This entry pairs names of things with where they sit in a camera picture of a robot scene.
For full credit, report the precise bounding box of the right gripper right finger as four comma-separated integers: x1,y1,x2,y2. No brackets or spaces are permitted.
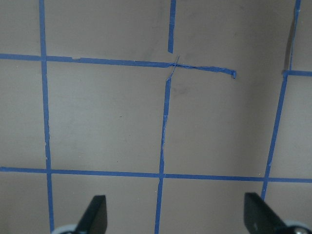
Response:
243,193,312,234

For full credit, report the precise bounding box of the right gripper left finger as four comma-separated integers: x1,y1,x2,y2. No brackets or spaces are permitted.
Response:
52,195,107,234

